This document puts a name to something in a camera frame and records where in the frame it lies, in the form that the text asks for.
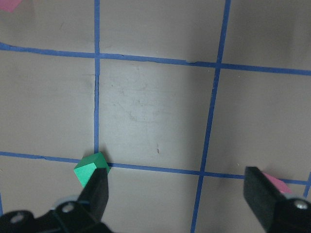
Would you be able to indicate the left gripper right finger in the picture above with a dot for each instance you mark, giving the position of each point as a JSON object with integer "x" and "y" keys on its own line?
{"x": 263, "y": 198}

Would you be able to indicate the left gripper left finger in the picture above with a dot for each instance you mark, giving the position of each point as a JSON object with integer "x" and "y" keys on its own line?
{"x": 94, "y": 196}

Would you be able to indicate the green cube near left arm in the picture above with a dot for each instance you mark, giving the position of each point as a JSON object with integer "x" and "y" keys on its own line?
{"x": 85, "y": 168}

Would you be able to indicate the pink cube centre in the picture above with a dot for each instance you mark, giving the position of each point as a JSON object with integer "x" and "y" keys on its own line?
{"x": 279, "y": 184}

